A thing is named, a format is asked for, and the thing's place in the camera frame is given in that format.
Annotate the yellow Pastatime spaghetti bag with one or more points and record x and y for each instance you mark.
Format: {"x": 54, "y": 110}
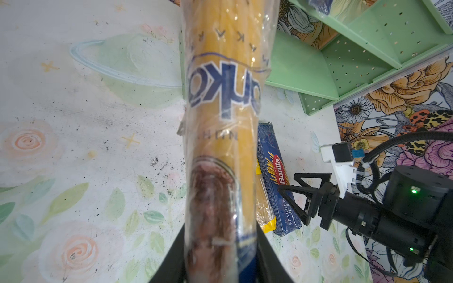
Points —
{"x": 264, "y": 213}

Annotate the clear grey label spaghetti bag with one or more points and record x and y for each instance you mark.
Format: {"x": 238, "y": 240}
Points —
{"x": 321, "y": 6}

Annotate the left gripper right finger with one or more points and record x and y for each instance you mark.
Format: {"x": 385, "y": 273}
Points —
{"x": 269, "y": 267}

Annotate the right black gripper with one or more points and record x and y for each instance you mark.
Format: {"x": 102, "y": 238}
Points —
{"x": 359, "y": 214}

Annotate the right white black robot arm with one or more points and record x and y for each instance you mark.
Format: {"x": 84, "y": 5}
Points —
{"x": 415, "y": 218}

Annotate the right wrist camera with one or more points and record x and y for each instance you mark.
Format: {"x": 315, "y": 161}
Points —
{"x": 340, "y": 156}

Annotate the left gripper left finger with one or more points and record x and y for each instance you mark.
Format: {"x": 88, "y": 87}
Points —
{"x": 172, "y": 269}

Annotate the green wooden two-tier shelf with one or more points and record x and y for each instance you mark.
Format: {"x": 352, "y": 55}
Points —
{"x": 327, "y": 58}

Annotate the blue Barilla spaghetti box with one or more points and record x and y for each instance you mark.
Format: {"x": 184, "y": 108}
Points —
{"x": 273, "y": 171}

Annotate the yellow blue spaghetti bag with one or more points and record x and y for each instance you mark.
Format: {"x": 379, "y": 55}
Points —
{"x": 223, "y": 141}

